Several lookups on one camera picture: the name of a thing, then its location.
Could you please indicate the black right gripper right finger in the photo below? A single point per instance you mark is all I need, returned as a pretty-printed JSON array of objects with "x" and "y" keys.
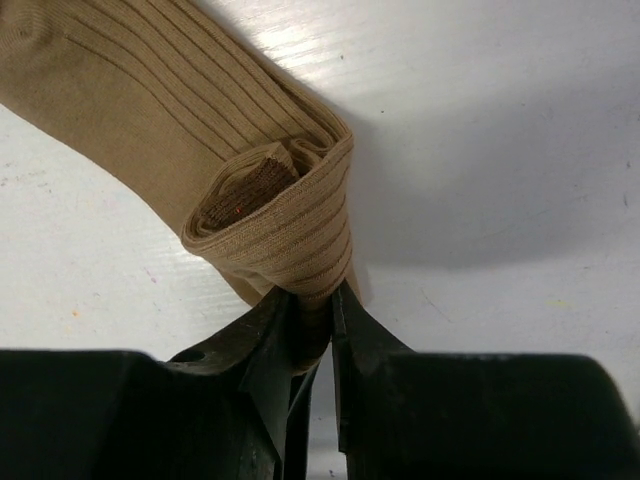
[{"x": 403, "y": 414}]

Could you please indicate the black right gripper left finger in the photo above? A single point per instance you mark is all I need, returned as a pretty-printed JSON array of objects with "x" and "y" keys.
[{"x": 228, "y": 407}]

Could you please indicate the tan ribbed sock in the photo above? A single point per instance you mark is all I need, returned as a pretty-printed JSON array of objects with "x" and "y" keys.
[{"x": 247, "y": 168}]

